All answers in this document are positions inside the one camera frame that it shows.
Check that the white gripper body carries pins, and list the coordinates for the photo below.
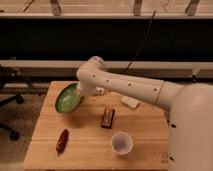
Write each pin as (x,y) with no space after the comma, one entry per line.
(82,90)

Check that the green ceramic bowl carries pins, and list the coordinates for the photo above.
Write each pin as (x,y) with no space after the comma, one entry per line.
(68,99)

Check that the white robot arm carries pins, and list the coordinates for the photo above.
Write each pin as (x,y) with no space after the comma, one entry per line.
(190,146)

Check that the white plastic bottle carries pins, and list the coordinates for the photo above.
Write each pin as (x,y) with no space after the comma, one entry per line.
(100,91)

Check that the dark chocolate bar box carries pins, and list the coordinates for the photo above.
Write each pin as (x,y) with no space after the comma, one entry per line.
(107,118)

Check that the white sponge block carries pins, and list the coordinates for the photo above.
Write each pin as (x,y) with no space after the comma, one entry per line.
(130,102)

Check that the red chili pepper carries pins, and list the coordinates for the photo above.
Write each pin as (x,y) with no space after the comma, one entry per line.
(62,141)

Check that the white paper cup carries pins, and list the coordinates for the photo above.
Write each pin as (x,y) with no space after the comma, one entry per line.
(121,143)

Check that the black office chair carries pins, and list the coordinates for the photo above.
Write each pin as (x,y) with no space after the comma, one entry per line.
(13,134)

